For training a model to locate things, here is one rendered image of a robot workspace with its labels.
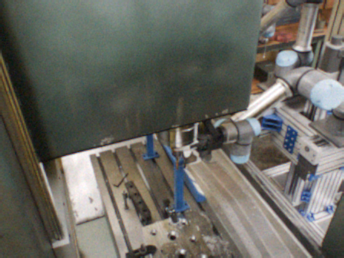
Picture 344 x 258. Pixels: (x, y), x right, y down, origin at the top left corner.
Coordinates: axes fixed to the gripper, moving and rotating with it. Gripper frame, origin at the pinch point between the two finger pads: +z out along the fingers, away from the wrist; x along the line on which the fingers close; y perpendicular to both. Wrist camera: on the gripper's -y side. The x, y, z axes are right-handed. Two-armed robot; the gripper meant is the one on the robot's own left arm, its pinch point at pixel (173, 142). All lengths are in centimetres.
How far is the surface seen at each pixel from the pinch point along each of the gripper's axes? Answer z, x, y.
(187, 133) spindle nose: -1.5, -8.0, -8.7
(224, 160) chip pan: -64, 61, 78
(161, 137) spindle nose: 6.1, -3.8, -6.6
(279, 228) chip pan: -64, -1, 78
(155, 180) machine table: -5, 39, 57
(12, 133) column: 46, -22, -31
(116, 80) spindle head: 20.9, -12.5, -34.5
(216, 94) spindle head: -8.4, -12.5, -24.2
